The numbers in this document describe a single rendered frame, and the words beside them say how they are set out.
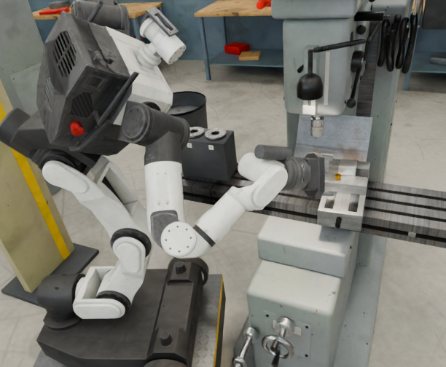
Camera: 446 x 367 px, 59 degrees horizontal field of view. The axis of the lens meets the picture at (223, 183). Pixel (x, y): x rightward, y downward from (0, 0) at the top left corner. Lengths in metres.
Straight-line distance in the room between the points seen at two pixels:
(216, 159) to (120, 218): 0.52
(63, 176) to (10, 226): 1.40
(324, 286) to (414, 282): 1.17
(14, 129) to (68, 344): 0.90
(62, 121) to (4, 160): 1.49
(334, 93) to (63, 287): 1.25
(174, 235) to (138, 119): 0.28
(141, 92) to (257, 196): 0.39
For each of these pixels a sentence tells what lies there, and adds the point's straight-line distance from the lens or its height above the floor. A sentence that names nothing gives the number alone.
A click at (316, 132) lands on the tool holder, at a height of 1.22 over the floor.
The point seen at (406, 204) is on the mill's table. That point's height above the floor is 0.94.
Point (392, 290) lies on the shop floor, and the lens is 2.57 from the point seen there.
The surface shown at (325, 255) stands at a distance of 1.51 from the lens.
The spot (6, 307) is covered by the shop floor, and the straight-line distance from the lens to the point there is 2.97.
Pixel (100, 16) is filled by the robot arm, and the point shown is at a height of 1.70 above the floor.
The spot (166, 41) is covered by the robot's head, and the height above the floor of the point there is 1.65.
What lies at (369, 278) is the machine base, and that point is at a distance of 2.34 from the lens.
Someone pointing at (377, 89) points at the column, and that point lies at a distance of 1.81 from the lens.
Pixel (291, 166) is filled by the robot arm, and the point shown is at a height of 1.38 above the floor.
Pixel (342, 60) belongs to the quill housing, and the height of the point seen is 1.50.
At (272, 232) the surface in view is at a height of 0.87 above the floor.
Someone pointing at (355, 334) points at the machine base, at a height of 0.20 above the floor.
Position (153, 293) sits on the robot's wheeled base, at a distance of 1.83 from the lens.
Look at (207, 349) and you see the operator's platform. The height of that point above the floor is 0.40.
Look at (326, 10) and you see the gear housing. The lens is 1.23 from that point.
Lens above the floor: 1.91
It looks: 34 degrees down
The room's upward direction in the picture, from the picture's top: 8 degrees counter-clockwise
